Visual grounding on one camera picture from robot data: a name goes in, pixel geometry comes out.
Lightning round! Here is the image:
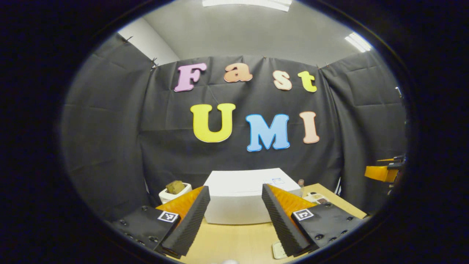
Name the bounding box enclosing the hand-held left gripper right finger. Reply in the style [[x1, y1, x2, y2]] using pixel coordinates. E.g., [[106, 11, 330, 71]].
[[262, 183, 368, 257]]

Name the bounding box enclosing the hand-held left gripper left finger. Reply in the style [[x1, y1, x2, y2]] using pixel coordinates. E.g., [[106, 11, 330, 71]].
[[112, 185, 211, 259]]

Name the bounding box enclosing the white microwave oven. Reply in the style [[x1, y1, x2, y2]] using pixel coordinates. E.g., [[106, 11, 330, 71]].
[[203, 168, 302, 225]]

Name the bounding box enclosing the small square plate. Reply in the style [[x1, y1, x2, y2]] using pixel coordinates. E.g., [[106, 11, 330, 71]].
[[272, 241, 290, 260]]

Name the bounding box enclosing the white toaster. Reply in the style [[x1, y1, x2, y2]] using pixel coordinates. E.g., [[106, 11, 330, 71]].
[[158, 182, 193, 204]]

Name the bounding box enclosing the brown bread slice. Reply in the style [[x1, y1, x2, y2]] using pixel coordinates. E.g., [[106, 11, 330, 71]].
[[166, 180, 185, 195]]

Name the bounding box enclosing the white sectioned tray with grains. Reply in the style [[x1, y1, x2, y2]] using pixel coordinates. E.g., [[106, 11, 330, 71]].
[[303, 192, 329, 205]]

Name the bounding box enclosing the black backdrop cloth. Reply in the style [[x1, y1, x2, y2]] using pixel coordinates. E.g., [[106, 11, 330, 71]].
[[60, 32, 408, 222]]

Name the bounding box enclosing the long ceiling light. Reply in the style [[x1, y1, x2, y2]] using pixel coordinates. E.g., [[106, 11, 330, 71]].
[[344, 32, 372, 53], [202, 0, 292, 11]]

